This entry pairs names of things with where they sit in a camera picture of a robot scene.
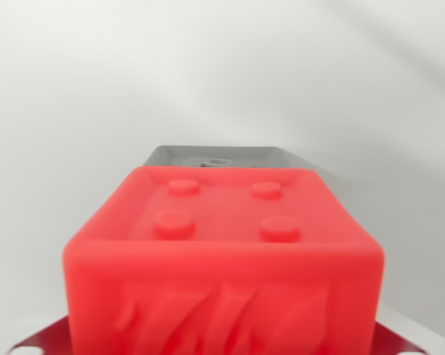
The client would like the red studded plastic cube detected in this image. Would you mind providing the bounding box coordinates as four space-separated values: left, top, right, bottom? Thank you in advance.
62 166 387 355

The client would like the black-padded metal gripper left finger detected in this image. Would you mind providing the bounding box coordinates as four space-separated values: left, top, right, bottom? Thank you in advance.
6 315 75 355

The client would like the grey studded plastic cube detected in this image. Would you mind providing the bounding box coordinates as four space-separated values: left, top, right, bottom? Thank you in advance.
144 145 319 177

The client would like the black-padded metal gripper right finger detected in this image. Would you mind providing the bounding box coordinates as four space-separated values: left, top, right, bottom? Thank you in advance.
372 320 432 355

